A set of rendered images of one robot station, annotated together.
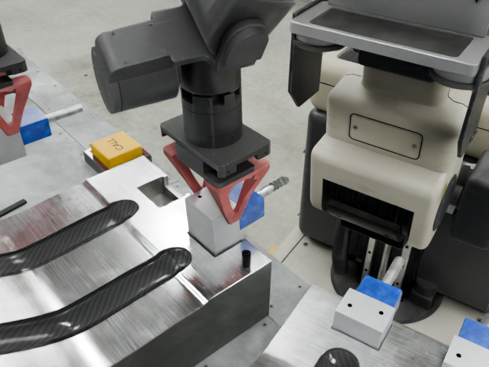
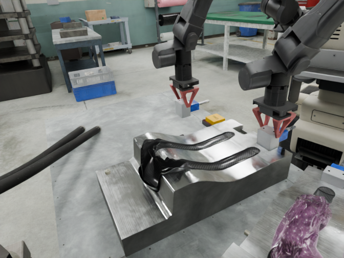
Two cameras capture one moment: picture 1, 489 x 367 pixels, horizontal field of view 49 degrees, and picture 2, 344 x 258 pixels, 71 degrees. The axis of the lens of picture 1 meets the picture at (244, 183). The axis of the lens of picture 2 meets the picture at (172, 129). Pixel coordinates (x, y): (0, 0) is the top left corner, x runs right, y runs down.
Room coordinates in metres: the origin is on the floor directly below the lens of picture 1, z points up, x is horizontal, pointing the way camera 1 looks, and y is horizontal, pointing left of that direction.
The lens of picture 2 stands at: (-0.20, 0.15, 1.30)
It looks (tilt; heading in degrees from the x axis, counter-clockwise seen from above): 29 degrees down; 15
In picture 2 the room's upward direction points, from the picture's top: 4 degrees counter-clockwise
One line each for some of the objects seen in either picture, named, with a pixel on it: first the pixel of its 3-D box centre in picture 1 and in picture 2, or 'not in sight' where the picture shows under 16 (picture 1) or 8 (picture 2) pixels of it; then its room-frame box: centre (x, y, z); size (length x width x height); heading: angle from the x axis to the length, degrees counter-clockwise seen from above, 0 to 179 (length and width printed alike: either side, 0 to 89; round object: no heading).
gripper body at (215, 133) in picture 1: (212, 116); (275, 95); (0.46, 0.03, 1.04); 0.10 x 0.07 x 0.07; 41
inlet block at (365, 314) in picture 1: (378, 296); (339, 171); (0.39, -0.15, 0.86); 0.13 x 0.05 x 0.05; 148
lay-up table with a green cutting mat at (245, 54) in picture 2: not in sight; (246, 38); (4.67, -0.08, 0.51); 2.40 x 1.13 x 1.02; 42
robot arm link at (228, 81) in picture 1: (202, 58); (276, 73); (0.45, 0.04, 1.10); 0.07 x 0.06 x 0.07; 118
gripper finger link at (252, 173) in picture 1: (224, 180); (276, 121); (0.45, 0.02, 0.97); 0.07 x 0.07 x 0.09; 40
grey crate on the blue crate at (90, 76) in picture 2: not in sight; (91, 76); (2.98, 2.21, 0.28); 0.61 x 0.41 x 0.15; 128
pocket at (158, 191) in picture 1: (164, 202); (242, 134); (0.53, 0.10, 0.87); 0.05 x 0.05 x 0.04; 41
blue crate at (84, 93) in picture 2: not in sight; (93, 87); (2.99, 2.21, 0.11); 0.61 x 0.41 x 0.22; 128
